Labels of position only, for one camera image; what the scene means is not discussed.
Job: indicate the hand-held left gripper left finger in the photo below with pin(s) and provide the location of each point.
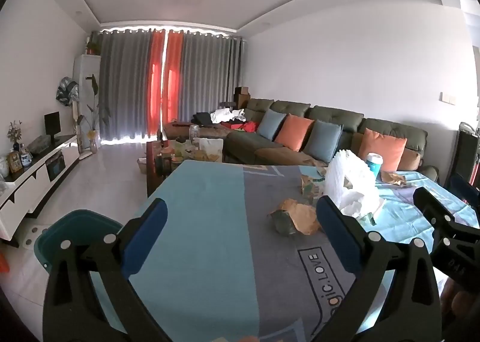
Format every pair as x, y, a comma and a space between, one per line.
148, 229

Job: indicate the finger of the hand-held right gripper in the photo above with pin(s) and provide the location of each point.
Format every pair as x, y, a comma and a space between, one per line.
467, 190
431, 203

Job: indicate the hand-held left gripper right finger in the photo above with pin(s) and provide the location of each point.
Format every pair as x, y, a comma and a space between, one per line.
335, 229

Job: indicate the white paper cup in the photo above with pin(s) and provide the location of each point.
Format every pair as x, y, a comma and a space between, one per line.
369, 203

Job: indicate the white foam fruit net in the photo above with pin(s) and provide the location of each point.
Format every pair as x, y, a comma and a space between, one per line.
345, 173

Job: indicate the teal plastic bin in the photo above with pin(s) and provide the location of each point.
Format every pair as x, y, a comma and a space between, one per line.
75, 229

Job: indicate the person's right hand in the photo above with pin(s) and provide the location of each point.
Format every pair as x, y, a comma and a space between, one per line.
457, 300

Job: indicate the black metal-framed panel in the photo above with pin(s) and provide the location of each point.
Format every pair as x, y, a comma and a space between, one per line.
467, 151

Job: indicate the brown cushion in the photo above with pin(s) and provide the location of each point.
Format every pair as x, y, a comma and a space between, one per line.
410, 160

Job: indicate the dark wooden coffee table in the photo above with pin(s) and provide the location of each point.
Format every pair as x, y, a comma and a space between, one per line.
155, 173

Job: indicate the printed blue grey tablecloth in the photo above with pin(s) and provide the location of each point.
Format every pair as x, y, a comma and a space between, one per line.
210, 237

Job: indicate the blue cup with white lid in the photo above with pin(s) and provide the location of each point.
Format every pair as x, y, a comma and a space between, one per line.
374, 166

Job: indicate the orange cushion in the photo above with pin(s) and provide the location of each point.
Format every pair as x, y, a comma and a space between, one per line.
382, 149
294, 133

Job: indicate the blue cushion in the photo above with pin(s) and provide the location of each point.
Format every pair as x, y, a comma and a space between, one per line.
322, 141
270, 125

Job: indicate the white shopping bag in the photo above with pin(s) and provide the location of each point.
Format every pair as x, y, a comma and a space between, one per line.
210, 149

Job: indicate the glass floor vase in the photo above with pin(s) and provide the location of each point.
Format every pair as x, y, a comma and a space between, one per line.
93, 141

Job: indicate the glass jar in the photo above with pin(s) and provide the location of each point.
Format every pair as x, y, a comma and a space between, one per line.
194, 134

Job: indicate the black clothes pile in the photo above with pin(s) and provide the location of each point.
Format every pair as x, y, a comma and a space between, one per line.
202, 119

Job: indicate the white TV cabinet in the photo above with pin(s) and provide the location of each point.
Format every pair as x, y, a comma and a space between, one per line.
33, 181

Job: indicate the green sectional sofa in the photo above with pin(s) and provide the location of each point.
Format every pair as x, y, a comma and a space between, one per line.
247, 141

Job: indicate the tall leafy houseplant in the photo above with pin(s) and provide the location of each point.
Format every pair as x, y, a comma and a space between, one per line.
93, 109

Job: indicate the red cloth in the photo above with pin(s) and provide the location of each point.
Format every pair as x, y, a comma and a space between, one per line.
247, 126

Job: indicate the white cloth pile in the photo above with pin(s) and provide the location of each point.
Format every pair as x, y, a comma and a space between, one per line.
227, 115

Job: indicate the black monitor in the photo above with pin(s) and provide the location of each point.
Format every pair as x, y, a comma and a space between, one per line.
52, 124

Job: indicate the grey curtain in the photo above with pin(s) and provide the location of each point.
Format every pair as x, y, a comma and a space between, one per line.
210, 76
123, 83

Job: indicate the small yellow ornament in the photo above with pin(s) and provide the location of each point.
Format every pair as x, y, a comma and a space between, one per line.
15, 162

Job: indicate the orange curtain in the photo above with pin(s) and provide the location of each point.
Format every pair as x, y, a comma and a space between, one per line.
156, 79
173, 76

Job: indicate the white teapot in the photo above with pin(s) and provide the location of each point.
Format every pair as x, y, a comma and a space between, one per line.
3, 167

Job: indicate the covered standing fan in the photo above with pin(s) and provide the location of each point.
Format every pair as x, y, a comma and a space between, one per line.
67, 91

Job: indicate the cardboard boxes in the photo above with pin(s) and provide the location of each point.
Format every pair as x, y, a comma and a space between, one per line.
242, 96

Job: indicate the white standing air conditioner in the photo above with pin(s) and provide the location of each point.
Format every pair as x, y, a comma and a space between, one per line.
84, 79

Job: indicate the dried flower vase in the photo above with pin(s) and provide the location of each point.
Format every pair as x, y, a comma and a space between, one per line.
14, 134

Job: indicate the small potted plant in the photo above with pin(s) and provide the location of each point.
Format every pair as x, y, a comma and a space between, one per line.
93, 46

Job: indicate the wall light switch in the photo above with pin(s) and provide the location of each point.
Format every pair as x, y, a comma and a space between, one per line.
448, 98

